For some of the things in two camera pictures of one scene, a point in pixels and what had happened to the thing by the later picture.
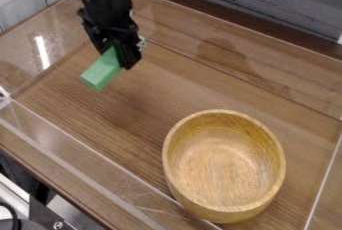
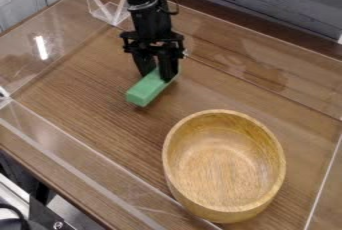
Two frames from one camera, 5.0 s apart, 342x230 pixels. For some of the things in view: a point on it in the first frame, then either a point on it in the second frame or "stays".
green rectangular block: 107,67 to 146,89
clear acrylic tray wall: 126,196 stays
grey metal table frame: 56,215 stays
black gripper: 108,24 to 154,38
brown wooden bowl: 223,164 stays
